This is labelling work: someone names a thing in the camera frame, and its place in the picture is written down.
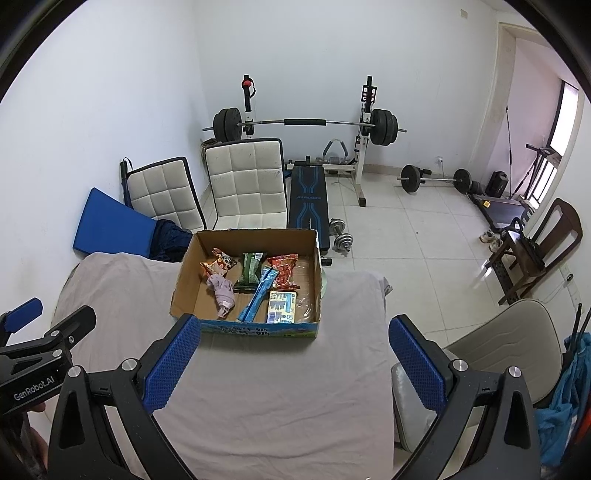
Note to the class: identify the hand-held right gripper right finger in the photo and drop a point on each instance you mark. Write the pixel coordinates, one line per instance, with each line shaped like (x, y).
(415, 364)

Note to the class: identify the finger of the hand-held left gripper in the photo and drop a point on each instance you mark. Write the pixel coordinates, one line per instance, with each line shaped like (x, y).
(23, 314)
(76, 323)

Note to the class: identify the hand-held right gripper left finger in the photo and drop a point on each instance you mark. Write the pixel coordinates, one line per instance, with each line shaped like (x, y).
(173, 364)

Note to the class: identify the cardboard box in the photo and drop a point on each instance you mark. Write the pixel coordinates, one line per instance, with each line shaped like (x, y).
(203, 295)

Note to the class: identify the grey pink cloth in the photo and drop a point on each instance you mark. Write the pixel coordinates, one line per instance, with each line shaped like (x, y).
(224, 290)

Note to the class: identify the long blue packet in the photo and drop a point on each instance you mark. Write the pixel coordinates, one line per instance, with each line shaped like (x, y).
(256, 297)

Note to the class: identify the panda print snack packet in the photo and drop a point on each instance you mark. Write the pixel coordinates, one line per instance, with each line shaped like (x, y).
(221, 263)

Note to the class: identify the green snack packet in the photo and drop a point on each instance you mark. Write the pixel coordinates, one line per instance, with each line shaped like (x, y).
(249, 272)

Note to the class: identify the red snack packet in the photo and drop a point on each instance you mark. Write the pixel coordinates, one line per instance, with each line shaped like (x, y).
(284, 270)

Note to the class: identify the person's left hand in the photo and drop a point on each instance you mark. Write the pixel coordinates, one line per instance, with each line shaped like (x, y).
(37, 408)

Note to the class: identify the beige plastic chair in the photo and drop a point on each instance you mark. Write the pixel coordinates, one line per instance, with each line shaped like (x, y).
(498, 341)

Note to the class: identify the blue foam mat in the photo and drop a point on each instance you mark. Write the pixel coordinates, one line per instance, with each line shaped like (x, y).
(111, 221)

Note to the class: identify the dark blue garment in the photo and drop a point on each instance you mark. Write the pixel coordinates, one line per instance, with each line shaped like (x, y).
(168, 240)

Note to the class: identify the chrome dumbbell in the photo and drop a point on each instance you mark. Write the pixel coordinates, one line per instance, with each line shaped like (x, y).
(344, 242)
(338, 226)

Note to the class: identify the beige shoe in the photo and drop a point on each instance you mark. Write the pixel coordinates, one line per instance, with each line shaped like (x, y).
(497, 244)
(487, 237)

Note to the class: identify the white padded chair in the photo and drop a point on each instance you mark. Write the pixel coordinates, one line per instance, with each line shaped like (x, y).
(244, 180)
(159, 194)

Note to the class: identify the black thin poles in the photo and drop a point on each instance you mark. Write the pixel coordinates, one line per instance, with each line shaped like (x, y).
(577, 323)

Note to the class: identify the black treadmill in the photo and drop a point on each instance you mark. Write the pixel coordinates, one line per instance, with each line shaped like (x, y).
(503, 212)

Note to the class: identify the small floor barbell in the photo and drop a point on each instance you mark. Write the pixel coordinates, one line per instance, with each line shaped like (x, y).
(434, 179)

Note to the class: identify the black blue weight bench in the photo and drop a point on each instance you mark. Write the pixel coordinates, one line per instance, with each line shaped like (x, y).
(307, 207)

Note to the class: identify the black speaker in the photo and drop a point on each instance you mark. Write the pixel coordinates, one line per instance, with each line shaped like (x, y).
(496, 184)

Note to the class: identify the brown wooden chair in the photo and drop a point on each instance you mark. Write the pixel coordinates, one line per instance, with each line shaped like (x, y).
(561, 226)

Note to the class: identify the white bench press rack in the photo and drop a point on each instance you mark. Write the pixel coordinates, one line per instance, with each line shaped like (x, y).
(364, 152)

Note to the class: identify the grey exercise attachment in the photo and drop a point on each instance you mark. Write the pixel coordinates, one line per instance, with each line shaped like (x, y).
(333, 159)

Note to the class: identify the black tripod stand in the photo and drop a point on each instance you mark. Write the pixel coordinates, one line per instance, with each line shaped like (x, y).
(538, 159)

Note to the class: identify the racked barbell with plates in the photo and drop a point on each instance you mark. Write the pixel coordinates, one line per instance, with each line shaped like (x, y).
(300, 122)

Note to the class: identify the window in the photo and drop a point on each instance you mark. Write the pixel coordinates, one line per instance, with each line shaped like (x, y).
(565, 115)

